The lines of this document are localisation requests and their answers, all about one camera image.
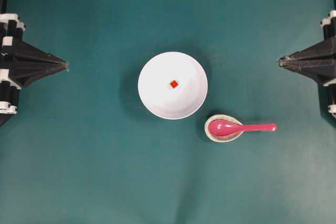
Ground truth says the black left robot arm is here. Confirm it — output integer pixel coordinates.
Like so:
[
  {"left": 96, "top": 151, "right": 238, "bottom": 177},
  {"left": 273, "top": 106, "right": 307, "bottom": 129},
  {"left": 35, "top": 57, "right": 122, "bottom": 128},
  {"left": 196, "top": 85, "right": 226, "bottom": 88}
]
[{"left": 1, "top": 0, "right": 68, "bottom": 118}]

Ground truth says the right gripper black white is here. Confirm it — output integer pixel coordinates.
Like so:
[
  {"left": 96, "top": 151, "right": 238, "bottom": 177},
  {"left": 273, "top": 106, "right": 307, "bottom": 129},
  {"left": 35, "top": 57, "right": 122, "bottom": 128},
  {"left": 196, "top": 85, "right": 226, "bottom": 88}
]
[{"left": 277, "top": 10, "right": 336, "bottom": 119}]

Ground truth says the small red block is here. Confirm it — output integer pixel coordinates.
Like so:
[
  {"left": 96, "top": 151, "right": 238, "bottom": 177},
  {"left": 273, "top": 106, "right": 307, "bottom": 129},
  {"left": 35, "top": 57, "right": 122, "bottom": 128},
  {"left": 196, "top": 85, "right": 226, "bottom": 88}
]
[{"left": 170, "top": 80, "right": 179, "bottom": 89}]

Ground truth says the small crackle-glaze dish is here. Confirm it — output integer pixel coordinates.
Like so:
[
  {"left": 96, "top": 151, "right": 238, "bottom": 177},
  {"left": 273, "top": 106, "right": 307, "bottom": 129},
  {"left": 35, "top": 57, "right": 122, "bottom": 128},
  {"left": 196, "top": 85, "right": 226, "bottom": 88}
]
[{"left": 204, "top": 114, "right": 242, "bottom": 143}]

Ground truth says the pink plastic spoon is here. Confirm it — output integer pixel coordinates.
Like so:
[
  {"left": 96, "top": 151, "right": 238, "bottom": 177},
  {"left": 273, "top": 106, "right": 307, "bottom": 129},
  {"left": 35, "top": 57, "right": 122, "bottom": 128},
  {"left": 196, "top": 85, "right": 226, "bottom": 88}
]
[{"left": 208, "top": 120, "right": 277, "bottom": 137}]

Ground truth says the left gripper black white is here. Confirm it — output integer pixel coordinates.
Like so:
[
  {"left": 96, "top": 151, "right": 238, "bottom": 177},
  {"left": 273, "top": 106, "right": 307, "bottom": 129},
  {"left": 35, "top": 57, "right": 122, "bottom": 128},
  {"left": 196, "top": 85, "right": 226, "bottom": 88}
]
[{"left": 1, "top": 13, "right": 68, "bottom": 114}]

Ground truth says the white round bowl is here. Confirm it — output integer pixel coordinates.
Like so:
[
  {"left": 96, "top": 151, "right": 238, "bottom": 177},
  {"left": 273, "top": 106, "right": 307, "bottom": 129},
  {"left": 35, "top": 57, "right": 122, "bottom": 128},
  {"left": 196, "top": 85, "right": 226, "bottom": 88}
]
[{"left": 138, "top": 51, "right": 208, "bottom": 120}]

